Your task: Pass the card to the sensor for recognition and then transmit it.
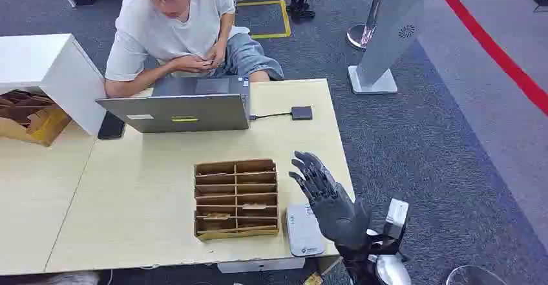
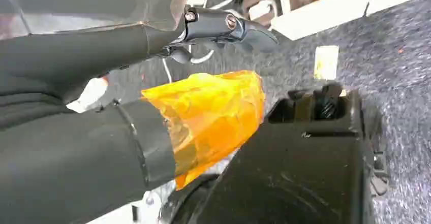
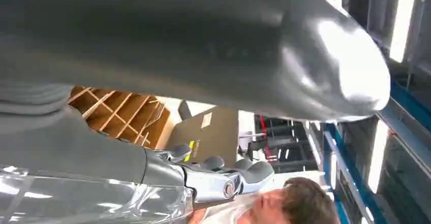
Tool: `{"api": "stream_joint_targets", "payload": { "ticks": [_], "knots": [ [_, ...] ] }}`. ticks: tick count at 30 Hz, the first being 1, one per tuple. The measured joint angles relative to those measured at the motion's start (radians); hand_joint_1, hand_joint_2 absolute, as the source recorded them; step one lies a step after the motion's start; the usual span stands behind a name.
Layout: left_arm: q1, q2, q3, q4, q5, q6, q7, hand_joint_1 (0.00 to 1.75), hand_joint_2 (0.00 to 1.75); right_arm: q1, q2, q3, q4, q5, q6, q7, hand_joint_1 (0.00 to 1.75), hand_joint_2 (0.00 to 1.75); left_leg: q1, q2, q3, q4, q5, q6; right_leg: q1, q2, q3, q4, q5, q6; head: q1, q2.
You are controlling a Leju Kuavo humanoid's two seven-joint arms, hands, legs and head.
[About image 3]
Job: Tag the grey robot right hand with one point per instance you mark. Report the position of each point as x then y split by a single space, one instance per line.
168 40

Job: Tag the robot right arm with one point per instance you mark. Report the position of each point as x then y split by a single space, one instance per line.
27 104

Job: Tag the wooden divided card box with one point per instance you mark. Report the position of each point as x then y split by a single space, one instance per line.
128 114

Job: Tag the grey laptop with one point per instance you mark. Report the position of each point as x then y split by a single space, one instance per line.
215 138

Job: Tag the person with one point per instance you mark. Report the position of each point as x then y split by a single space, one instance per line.
303 202

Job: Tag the white ceiling light strip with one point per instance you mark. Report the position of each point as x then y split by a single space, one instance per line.
402 20

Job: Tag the blue steel frame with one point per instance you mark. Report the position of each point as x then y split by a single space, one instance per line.
328 155

